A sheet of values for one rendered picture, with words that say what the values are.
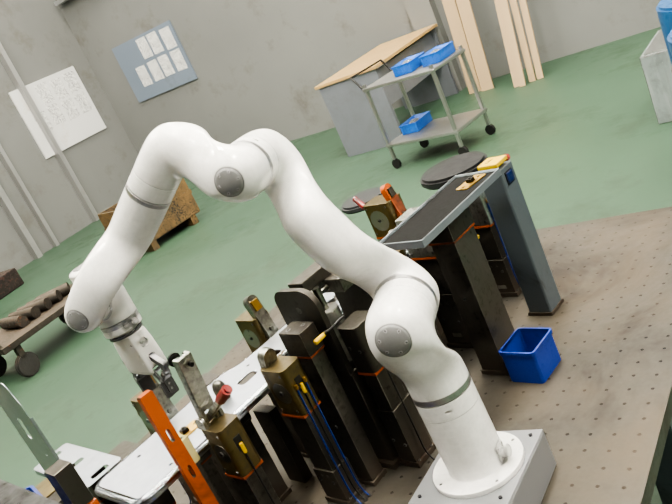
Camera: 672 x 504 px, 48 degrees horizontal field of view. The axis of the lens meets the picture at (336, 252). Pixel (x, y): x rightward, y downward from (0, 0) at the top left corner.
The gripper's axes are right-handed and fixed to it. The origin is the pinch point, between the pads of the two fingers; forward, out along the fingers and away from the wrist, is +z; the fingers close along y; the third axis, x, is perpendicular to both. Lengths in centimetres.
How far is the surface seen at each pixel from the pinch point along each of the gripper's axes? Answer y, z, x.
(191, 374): -16.7, -5.1, 0.2
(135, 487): -2.9, 12.1, 16.6
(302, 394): -22.8, 12.5, -16.8
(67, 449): 36.7, 11.9, 12.3
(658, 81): 59, 83, -432
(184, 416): 6.9, 12.0, -4.8
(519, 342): -39, 37, -71
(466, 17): 330, 31, -661
